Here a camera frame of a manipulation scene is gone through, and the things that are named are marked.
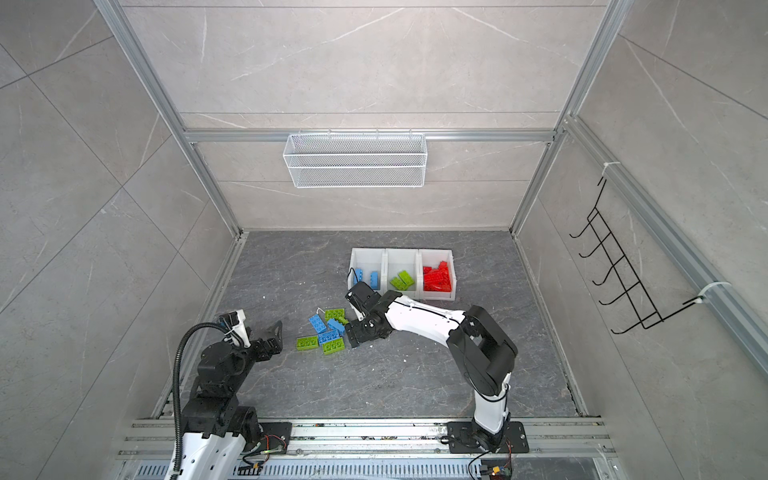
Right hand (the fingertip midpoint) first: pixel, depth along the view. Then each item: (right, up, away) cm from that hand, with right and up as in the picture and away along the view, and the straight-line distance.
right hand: (361, 333), depth 88 cm
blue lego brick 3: (-12, -2, +3) cm, 12 cm away
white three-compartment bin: (+18, +17, +10) cm, 27 cm away
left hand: (-25, +6, -9) cm, 28 cm away
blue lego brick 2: (-3, +16, +16) cm, 23 cm away
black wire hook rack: (+63, +19, -19) cm, 69 cm away
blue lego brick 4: (-8, +1, +4) cm, 9 cm away
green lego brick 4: (-16, -3, +1) cm, 16 cm away
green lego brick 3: (-8, +4, +7) cm, 12 cm away
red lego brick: (+21, +16, +10) cm, 28 cm away
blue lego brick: (-14, +2, +5) cm, 15 cm away
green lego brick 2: (+12, +14, +16) cm, 24 cm away
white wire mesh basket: (-3, +56, +13) cm, 58 cm away
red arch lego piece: (+25, +15, +11) cm, 31 cm away
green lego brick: (+14, +15, +16) cm, 27 cm away
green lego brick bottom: (-8, -4, 0) cm, 9 cm away
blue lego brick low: (+3, +15, +16) cm, 22 cm away
